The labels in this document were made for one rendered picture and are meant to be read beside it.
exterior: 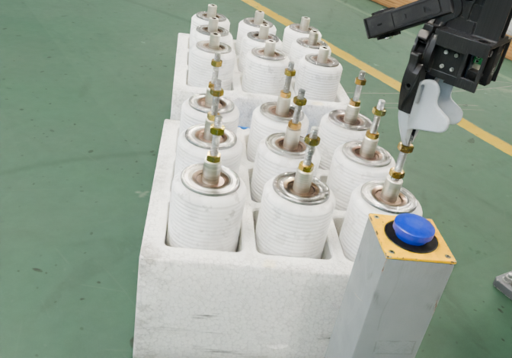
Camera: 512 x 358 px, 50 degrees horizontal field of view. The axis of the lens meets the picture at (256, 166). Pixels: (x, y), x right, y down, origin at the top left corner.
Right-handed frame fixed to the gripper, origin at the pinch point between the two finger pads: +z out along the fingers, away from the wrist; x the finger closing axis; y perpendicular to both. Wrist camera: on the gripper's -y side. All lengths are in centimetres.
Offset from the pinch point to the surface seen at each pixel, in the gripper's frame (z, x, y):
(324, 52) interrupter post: 7, 38, -36
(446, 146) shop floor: 35, 82, -17
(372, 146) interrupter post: 7.7, 7.7, -6.9
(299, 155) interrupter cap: 9.2, -1.8, -13.2
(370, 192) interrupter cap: 9.3, -1.5, -1.4
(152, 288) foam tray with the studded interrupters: 21.3, -26.1, -15.3
